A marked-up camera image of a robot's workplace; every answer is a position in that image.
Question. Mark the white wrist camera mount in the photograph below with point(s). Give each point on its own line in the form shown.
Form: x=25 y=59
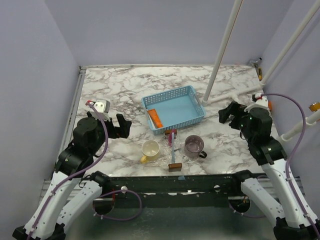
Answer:
x=102 y=106
x=259 y=101

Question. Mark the light blue perforated basket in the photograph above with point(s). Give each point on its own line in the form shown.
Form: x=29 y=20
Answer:
x=176 y=108

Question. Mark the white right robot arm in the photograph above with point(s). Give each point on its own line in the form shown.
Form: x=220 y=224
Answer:
x=289 y=214

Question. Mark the orange yellow clamp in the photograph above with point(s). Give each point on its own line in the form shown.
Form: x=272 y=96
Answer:
x=314 y=107

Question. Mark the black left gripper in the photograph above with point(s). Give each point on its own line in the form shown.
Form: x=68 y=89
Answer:
x=124 y=127

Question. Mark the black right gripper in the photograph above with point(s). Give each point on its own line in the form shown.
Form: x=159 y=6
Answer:
x=233 y=108

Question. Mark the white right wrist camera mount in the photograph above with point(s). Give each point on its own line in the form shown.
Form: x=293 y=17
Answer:
x=259 y=101

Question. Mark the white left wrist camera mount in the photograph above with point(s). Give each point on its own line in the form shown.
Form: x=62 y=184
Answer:
x=102 y=106

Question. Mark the white pvc pipe frame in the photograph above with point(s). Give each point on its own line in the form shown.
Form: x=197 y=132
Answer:
x=262 y=29

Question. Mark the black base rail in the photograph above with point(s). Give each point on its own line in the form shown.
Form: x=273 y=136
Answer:
x=174 y=191

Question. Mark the mauve mug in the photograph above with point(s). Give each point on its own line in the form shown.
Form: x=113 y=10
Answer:
x=194 y=147

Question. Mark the yellow mug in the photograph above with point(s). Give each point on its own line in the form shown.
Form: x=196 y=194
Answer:
x=150 y=151

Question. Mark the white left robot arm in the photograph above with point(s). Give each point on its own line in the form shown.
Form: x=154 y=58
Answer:
x=55 y=213

